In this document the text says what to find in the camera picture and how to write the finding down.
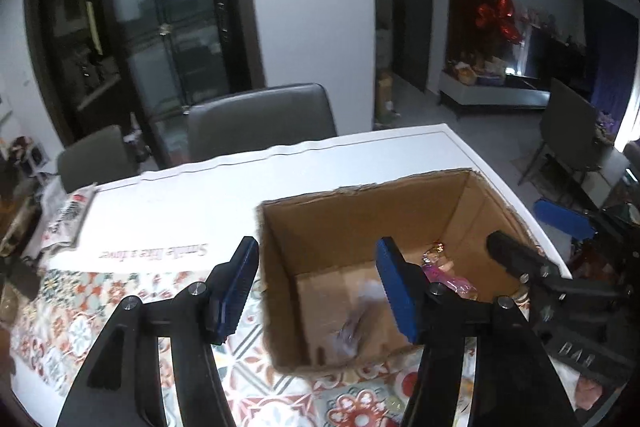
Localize pink snack packet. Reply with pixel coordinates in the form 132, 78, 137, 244
422, 257, 478, 300

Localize red gold candy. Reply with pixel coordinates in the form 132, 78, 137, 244
423, 242, 446, 265

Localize right hand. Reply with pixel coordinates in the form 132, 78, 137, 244
575, 375, 606, 411

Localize dark side chair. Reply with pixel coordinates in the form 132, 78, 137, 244
518, 79, 599, 185

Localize white low cabinet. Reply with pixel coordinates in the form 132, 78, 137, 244
439, 70, 550, 114

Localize patterned tablecloth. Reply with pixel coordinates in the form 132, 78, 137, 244
11, 124, 565, 426

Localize printed tissue pack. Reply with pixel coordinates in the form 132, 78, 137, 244
41, 183, 98, 251

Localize brown cardboard box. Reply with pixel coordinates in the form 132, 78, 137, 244
257, 169, 538, 375

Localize red heart balloons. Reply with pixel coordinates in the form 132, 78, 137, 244
475, 0, 523, 44

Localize grey chair left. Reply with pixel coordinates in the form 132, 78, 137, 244
56, 124, 138, 193

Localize grey chair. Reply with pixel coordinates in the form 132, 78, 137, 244
186, 83, 337, 162
56, 124, 138, 193

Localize grey chair right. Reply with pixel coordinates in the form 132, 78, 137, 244
186, 83, 337, 162

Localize glass sliding door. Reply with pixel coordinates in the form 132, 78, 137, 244
25, 0, 254, 161

